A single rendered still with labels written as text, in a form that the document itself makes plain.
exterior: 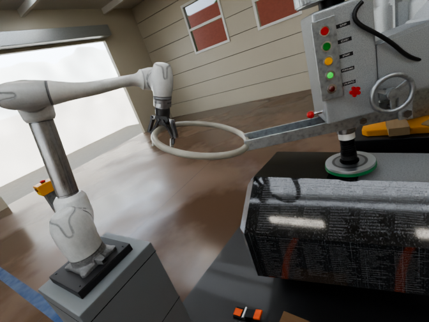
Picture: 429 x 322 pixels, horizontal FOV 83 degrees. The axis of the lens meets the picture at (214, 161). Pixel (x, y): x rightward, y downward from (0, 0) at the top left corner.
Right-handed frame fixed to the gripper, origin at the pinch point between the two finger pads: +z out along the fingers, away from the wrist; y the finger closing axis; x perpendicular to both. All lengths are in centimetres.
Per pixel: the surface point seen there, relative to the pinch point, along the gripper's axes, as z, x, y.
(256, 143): -12, 1, 50
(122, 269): 43, -46, 9
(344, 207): 11, 4, 94
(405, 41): -58, 9, 95
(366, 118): -29, 12, 92
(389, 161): -8, 25, 110
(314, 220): 21, 2, 84
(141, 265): 46, -38, 13
